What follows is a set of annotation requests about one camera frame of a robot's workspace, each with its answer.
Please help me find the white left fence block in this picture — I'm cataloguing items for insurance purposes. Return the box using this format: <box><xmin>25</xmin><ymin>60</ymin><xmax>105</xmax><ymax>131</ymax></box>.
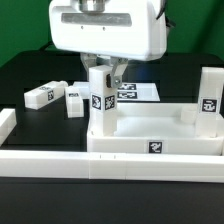
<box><xmin>0</xmin><ymin>108</ymin><xmax>17</xmax><ymax>146</ymax></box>

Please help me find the white front fence bar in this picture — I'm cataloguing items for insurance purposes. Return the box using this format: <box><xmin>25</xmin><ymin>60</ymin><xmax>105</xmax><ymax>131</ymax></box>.
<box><xmin>0</xmin><ymin>150</ymin><xmax>224</xmax><ymax>183</ymax></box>

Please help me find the marker tag sheet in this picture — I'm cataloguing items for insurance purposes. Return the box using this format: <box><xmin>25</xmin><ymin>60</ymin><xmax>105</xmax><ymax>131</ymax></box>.
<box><xmin>73</xmin><ymin>82</ymin><xmax>160</xmax><ymax>102</ymax></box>

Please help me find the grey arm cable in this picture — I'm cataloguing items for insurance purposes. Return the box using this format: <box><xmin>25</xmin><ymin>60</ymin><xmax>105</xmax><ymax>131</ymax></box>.
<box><xmin>154</xmin><ymin>0</ymin><xmax>175</xmax><ymax>38</ymax></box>

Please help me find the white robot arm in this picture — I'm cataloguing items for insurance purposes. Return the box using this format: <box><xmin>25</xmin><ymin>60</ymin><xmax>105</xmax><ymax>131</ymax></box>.
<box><xmin>49</xmin><ymin>0</ymin><xmax>167</xmax><ymax>88</ymax></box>

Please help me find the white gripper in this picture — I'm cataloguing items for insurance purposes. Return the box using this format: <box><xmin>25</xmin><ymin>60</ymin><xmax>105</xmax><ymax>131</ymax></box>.
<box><xmin>49</xmin><ymin>0</ymin><xmax>167</xmax><ymax>88</ymax></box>

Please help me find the white desk top tray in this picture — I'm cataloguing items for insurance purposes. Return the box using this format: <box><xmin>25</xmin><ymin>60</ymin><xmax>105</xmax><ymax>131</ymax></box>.
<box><xmin>87</xmin><ymin>103</ymin><xmax>224</xmax><ymax>156</ymax></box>

